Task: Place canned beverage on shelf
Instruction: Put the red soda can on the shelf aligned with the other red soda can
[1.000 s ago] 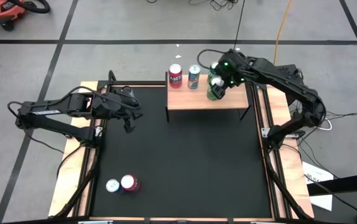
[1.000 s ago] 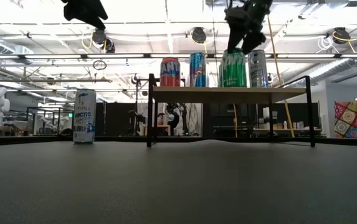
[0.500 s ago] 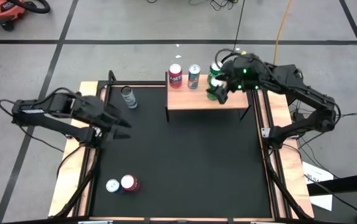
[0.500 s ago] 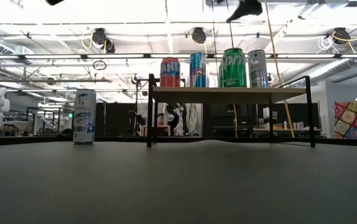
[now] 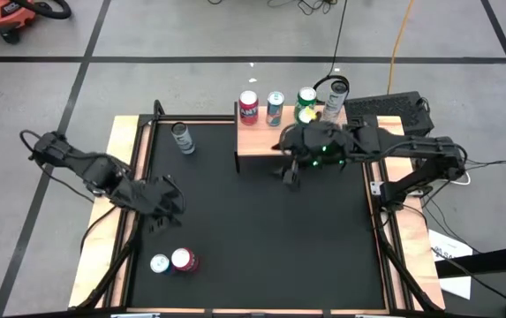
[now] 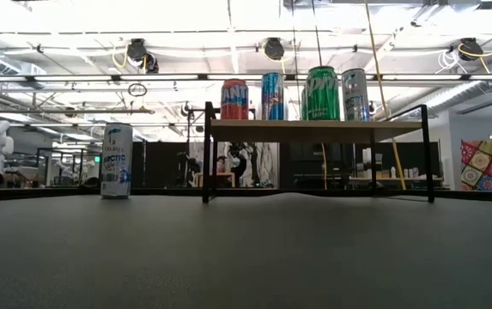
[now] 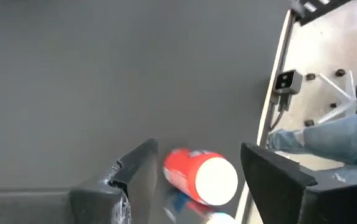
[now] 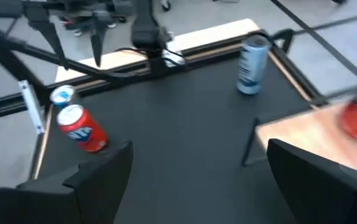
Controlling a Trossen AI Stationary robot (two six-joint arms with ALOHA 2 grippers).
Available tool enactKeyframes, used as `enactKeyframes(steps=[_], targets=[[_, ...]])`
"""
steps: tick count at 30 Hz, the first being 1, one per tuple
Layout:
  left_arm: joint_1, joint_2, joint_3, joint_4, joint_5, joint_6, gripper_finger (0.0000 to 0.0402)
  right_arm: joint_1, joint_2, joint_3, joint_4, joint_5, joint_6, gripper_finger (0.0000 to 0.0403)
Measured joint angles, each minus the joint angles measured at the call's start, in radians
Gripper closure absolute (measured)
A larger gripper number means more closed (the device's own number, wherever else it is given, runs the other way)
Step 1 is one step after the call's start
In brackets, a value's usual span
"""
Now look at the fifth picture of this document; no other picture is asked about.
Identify short black frame strut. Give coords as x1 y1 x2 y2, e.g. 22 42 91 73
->
152 98 166 127

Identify black cable loop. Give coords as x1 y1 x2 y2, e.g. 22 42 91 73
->
313 74 351 96

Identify white paper sheet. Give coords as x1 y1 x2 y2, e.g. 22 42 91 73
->
427 228 474 301

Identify green Sprite can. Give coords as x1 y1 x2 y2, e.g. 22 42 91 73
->
294 86 319 111
296 106 320 127

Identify wooden shelf with black legs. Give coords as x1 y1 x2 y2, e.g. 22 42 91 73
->
236 104 353 174

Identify white cable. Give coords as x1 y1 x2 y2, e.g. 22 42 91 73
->
449 170 472 186

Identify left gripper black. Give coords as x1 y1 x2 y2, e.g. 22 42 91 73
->
119 174 188 233

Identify slim teal beverage can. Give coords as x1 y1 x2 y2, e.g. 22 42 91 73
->
265 90 286 128

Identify black board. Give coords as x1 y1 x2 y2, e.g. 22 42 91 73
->
434 243 506 280

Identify yellow floor cable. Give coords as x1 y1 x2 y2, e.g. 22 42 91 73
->
386 0 415 96

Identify black cable bundle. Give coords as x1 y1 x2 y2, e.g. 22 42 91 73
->
266 0 338 15

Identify black vacuum hose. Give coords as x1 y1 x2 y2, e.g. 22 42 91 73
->
16 0 72 21

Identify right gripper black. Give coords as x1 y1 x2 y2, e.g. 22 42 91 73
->
271 124 362 192

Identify long black floor cable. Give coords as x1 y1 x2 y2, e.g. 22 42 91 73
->
328 0 349 76

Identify black table mat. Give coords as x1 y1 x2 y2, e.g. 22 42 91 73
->
129 119 387 310

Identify red Fanta can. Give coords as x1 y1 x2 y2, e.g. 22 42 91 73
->
170 246 200 274
238 89 261 126

